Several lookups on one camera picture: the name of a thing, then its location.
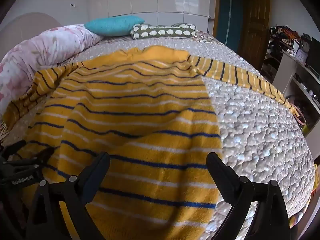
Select white shelf unit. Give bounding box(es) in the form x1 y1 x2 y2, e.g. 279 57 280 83
272 51 320 140

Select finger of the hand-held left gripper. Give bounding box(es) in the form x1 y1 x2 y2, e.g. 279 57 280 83
0 139 27 159
6 147 55 171

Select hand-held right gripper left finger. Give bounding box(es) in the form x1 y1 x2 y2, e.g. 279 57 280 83
25 152 111 240

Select pink floral duvet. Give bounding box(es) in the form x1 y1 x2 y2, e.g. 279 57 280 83
0 24 104 115

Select yellow striped sweater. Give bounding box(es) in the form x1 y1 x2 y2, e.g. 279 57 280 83
2 46 298 240

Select black monitor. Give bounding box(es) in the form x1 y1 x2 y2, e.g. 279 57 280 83
305 37 320 78

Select beige quilted bedspread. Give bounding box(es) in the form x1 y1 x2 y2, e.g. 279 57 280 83
0 29 316 240

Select wooden door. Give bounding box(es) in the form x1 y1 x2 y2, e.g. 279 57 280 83
240 0 272 67

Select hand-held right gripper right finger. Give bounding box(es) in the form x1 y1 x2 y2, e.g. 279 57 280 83
206 152 292 240

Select teal pillow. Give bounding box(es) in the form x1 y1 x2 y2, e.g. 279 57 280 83
84 15 145 37

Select cluttered dark rack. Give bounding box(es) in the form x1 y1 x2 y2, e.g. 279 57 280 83
261 25 310 80

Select teal door panel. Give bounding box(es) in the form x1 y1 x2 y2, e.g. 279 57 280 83
216 0 244 53

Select pink headboard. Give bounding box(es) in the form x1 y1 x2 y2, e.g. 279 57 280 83
0 12 62 60

